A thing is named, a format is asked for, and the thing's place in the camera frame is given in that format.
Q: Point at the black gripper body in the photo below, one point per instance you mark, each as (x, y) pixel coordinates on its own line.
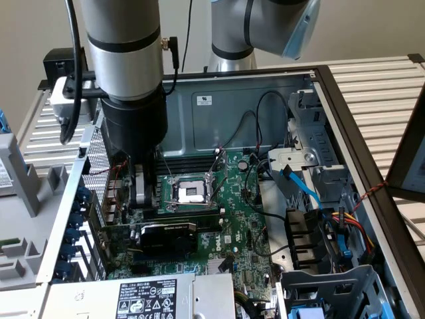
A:
(136, 126)

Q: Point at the Nvidia graphics card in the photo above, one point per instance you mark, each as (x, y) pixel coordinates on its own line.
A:
(166, 239)

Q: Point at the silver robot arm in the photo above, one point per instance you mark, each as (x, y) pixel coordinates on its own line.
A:
(123, 40)

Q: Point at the CPU socket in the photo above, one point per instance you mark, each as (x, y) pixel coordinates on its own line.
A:
(191, 192)

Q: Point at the black RAM slot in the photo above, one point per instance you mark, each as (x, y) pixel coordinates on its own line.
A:
(189, 167)
(182, 217)
(189, 171)
(189, 157)
(210, 223)
(210, 228)
(189, 162)
(182, 212)

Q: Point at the metal socket cover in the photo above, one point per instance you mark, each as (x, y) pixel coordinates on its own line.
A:
(212, 176)

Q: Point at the green Dell motherboard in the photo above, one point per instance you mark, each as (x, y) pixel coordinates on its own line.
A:
(239, 212)

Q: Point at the coin cell battery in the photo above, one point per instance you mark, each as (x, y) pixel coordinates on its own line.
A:
(243, 165)

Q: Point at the black CPU cooler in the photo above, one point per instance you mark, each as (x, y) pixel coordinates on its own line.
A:
(54, 66)

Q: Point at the silver chipset heat sink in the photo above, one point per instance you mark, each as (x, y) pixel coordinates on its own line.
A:
(212, 266)

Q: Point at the silver open PC case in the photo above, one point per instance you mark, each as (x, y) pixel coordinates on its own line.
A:
(252, 109)

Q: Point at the silver power supply unit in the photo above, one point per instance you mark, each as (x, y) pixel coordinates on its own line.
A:
(99, 299)

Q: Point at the grey plastic parts rack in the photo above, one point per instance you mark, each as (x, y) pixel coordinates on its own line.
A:
(20, 212)

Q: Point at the hard disk with blue caddy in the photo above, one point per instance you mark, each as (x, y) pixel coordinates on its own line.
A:
(5, 176)

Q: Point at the green RAM stick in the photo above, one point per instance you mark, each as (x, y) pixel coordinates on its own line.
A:
(8, 242)

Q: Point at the black plastic fan shroud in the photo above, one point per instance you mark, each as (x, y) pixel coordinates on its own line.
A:
(302, 239)

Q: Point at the silver metal disk bay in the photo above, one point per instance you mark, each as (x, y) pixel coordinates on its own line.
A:
(312, 139)

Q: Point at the disk bay with blue rails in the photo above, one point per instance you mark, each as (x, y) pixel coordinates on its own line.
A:
(332, 285)

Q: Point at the black framed monitor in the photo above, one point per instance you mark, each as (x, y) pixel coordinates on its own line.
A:
(408, 159)

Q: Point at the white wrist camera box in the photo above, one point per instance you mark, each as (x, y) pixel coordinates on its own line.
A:
(58, 99)

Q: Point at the black rail end cap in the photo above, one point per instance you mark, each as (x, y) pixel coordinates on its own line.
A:
(43, 85)
(416, 58)

